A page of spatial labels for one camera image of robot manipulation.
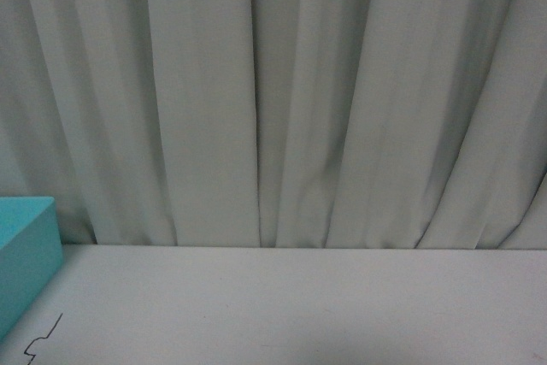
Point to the grey pleated curtain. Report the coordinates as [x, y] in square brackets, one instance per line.
[377, 124]

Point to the teal storage box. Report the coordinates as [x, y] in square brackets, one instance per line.
[31, 253]

